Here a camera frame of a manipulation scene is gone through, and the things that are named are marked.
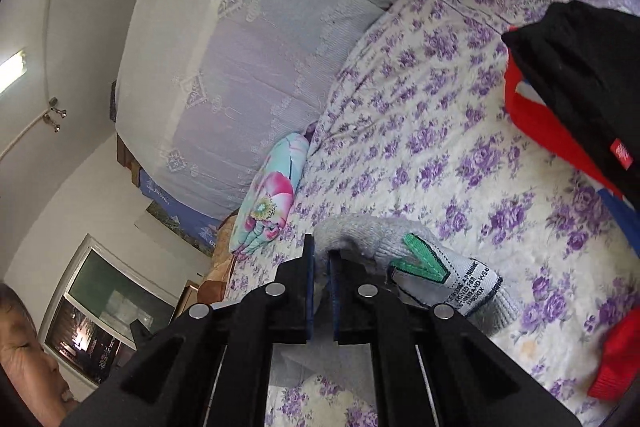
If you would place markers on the fluorescent tube light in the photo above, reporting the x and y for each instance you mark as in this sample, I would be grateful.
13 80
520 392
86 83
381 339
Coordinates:
12 69

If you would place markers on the red garment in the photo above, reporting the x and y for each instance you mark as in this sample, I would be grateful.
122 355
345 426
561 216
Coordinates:
540 127

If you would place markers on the red knit cloth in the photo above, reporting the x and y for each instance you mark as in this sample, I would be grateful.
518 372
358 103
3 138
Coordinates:
620 357

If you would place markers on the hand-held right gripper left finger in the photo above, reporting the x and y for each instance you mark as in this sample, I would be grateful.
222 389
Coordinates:
309 292

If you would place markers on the grey pants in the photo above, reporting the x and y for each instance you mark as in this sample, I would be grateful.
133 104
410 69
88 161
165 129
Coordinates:
360 237

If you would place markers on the white curved ceiling rail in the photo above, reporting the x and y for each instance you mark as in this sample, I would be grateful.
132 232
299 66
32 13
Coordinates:
46 22

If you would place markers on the white lace bedding cover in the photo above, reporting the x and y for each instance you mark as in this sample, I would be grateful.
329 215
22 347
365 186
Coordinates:
225 82

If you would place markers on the person's face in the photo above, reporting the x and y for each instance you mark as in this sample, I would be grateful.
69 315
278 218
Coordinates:
25 347

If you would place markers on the folded floral blanket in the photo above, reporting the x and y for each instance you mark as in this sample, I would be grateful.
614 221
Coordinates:
270 202

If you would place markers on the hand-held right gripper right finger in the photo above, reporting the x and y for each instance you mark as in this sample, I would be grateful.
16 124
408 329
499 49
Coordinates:
334 297

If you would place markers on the metal rail bracket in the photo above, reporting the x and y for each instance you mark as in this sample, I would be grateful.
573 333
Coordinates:
54 114

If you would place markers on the wooden headboard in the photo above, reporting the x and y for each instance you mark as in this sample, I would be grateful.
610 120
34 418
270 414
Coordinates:
127 157

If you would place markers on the blue garment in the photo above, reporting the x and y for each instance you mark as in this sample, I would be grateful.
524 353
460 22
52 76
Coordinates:
615 205

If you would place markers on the blue patterned cloth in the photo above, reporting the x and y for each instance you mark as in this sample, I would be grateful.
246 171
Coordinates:
190 222

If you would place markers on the dark framed window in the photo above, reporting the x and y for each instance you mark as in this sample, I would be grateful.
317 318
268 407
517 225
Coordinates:
115 287

